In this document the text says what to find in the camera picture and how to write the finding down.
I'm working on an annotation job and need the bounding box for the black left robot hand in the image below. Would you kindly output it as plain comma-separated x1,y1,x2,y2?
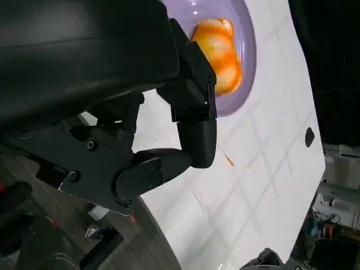
0,0,218,217

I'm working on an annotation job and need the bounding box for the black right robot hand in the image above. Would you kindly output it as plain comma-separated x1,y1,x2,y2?
244,247,299,270

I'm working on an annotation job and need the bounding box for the orange white toy bread roll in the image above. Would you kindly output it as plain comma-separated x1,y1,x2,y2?
191,17,243,95

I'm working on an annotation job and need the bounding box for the black workshop device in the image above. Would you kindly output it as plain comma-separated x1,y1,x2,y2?
313,238,360,270

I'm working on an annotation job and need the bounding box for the white workshop machine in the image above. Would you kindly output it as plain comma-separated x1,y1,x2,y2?
314,143,360,226

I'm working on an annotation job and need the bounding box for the thin orange scrap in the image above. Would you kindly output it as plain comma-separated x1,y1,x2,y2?
221,148,235,167

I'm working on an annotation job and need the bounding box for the black round table grommet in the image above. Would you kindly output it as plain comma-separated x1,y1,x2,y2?
305,127,315,147

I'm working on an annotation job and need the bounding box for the lilac plate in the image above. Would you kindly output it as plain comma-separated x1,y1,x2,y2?
163,0,257,118

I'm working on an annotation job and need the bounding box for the black robot lower body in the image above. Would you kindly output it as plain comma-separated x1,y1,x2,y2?
0,181,124,270

